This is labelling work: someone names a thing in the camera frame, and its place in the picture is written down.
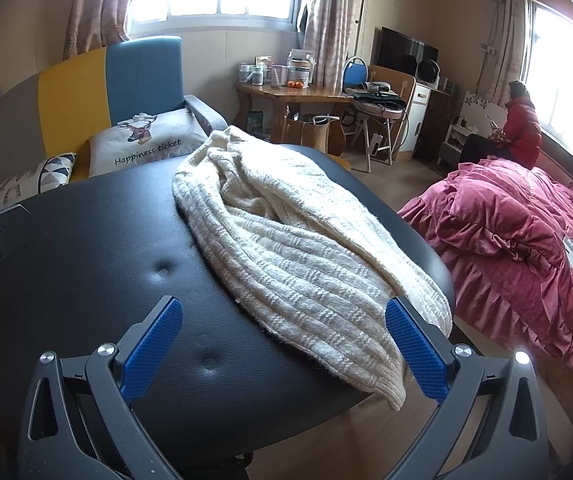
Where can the grey deer print pillow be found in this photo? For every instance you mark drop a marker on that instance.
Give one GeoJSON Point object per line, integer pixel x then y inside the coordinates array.
{"type": "Point", "coordinates": [151, 140]}

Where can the cream knitted sweater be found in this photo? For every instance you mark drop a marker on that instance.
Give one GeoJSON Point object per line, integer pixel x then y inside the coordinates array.
{"type": "Point", "coordinates": [291, 260]}

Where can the wooden desk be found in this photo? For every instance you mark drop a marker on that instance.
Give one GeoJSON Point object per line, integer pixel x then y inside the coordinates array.
{"type": "Point", "coordinates": [306, 94]}

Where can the group of storage jars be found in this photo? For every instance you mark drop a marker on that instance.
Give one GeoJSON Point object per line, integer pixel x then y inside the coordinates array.
{"type": "Point", "coordinates": [299, 67]}

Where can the black television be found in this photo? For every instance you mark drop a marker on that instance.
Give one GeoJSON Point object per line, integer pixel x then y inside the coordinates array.
{"type": "Point", "coordinates": [401, 50]}

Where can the small white dresser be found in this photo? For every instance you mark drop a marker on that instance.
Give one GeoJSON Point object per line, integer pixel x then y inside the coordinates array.
{"type": "Point", "coordinates": [471, 120]}

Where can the grey yellow blue sofa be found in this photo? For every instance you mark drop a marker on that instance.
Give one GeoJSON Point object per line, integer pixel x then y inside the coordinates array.
{"type": "Point", "coordinates": [71, 90]}

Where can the blue folding chair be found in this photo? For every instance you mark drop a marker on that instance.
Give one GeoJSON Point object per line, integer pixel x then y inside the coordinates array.
{"type": "Point", "coordinates": [355, 72]}

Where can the wooden board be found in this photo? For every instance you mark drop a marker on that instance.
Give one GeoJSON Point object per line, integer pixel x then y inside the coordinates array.
{"type": "Point", "coordinates": [396, 80]}

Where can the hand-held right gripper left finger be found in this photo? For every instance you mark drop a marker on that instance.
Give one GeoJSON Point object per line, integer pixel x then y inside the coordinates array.
{"type": "Point", "coordinates": [151, 345]}

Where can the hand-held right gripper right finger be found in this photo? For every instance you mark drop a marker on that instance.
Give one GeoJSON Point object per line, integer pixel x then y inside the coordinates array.
{"type": "Point", "coordinates": [416, 350]}

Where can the beige patterned curtain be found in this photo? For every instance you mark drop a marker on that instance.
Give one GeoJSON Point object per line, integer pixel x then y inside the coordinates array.
{"type": "Point", "coordinates": [334, 20]}
{"type": "Point", "coordinates": [96, 5]}
{"type": "Point", "coordinates": [509, 35]}

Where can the brown paper bag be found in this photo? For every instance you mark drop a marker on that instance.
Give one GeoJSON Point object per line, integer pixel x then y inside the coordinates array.
{"type": "Point", "coordinates": [311, 135]}

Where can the pink ruffled quilt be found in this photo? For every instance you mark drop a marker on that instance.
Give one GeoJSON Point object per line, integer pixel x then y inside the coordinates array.
{"type": "Point", "coordinates": [506, 240]}

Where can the folding stool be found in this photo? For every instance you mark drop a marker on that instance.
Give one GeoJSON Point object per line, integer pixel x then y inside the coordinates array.
{"type": "Point", "coordinates": [379, 115]}

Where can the white cabinet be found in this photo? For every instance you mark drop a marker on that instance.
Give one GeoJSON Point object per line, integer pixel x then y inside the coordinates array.
{"type": "Point", "coordinates": [419, 115]}

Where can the white triangle print pillow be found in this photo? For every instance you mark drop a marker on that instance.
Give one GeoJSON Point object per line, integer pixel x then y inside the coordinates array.
{"type": "Point", "coordinates": [36, 180]}

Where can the black padded table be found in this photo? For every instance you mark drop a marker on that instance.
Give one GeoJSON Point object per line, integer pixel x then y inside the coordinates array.
{"type": "Point", "coordinates": [91, 240]}

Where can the white round fan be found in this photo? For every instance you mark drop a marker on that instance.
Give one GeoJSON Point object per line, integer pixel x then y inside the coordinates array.
{"type": "Point", "coordinates": [429, 70]}

